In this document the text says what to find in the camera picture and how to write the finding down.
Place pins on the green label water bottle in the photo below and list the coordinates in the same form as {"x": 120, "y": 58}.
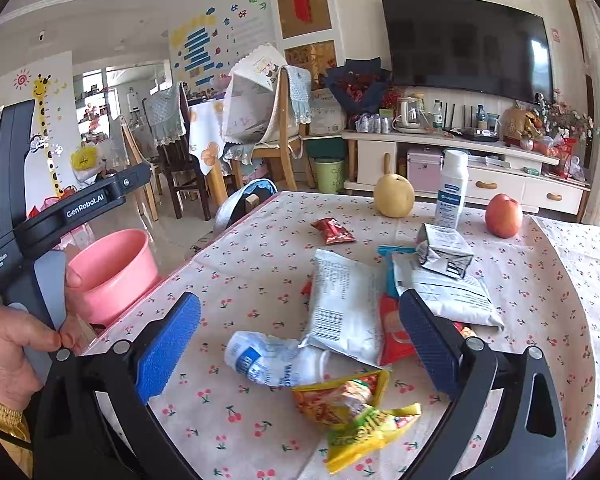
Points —
{"x": 437, "y": 116}

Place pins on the pack of small bottles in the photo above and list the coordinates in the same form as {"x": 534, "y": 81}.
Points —
{"x": 372, "y": 122}

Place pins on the light wooden chair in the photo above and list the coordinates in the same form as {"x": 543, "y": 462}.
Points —
{"x": 142, "y": 175}
{"x": 280, "y": 125}

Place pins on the person's left hand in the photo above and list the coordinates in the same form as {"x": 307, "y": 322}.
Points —
{"x": 5, "y": 345}

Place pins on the orange snack wrapper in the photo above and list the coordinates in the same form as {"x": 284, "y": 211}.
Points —
{"x": 330, "y": 397}

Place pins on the black router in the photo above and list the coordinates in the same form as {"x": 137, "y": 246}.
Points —
{"x": 467, "y": 127}

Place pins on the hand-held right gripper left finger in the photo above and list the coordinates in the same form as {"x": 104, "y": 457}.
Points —
{"x": 172, "y": 345}

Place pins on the yellow pomelo fruit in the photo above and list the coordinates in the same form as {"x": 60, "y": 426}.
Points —
{"x": 394, "y": 195}

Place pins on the red snack wrapper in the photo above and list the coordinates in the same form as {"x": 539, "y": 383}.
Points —
{"x": 392, "y": 332}

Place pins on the white paper sheet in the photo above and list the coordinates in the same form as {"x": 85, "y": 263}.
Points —
{"x": 455, "y": 297}

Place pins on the blue wrapper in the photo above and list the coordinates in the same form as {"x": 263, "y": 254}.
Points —
{"x": 390, "y": 285}

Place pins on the yellow green snack wrapper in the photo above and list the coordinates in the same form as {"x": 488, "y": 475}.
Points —
{"x": 365, "y": 435}

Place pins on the pale green lace chair cover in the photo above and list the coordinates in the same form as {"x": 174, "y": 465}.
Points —
{"x": 164, "y": 115}

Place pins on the white food cover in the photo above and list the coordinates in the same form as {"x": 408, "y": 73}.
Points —
{"x": 252, "y": 95}

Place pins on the green storage box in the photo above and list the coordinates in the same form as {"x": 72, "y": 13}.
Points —
{"x": 325, "y": 146}

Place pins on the golden ornament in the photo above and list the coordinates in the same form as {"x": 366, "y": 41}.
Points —
{"x": 520, "y": 127}

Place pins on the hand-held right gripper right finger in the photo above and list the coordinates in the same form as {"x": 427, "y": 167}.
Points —
{"x": 425, "y": 345}

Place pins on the crushed clear plastic bottle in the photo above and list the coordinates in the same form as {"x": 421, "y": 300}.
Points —
{"x": 260, "y": 357}

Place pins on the pink plastic basin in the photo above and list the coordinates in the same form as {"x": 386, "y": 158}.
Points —
{"x": 115, "y": 270}

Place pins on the yellow bag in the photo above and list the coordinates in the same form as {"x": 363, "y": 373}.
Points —
{"x": 84, "y": 157}

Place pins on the dining table with orange-print cloth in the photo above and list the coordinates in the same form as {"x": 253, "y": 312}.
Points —
{"x": 205, "y": 130}

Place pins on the giraffe height chart sticker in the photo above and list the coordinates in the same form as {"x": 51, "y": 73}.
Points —
{"x": 42, "y": 110}

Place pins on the white sack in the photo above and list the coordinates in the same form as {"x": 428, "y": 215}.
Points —
{"x": 327, "y": 112}

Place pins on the green trash bin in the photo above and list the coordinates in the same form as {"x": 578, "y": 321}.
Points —
{"x": 329, "y": 175}

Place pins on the dark blue flower bouquet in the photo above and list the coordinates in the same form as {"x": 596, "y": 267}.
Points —
{"x": 357, "y": 85}

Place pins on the white plastic bottle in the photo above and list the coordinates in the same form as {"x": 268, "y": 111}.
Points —
{"x": 450, "y": 195}

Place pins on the white snack bag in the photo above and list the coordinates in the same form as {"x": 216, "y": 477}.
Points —
{"x": 340, "y": 310}

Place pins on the person's left forearm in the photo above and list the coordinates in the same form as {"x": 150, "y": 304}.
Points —
{"x": 0, "y": 430}

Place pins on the dark wooden chair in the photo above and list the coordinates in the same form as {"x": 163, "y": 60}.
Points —
{"x": 180, "y": 175}

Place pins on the black flat television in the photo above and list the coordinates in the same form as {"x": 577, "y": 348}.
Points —
{"x": 465, "y": 40}

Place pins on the pink storage case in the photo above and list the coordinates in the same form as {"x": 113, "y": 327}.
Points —
{"x": 424, "y": 169}

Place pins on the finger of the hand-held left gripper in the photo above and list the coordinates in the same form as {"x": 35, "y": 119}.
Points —
{"x": 136, "y": 176}

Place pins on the glass electric kettle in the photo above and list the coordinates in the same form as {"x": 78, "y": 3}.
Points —
{"x": 409, "y": 115}

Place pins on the crushed grey milk carton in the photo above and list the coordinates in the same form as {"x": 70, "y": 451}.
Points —
{"x": 442, "y": 252}

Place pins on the white television cabinet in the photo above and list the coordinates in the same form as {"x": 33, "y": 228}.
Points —
{"x": 375, "y": 160}

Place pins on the orange round fruit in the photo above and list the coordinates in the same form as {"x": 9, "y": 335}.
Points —
{"x": 503, "y": 216}

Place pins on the small red snack packet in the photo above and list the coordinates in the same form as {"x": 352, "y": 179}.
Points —
{"x": 334, "y": 231}

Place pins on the blue and yellow wall stickers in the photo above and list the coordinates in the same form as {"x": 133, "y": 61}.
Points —
{"x": 200, "y": 45}

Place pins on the light blue lace cloth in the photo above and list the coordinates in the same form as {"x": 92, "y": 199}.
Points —
{"x": 300, "y": 95}

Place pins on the artificial flowers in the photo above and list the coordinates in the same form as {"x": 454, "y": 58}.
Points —
{"x": 570, "y": 117}

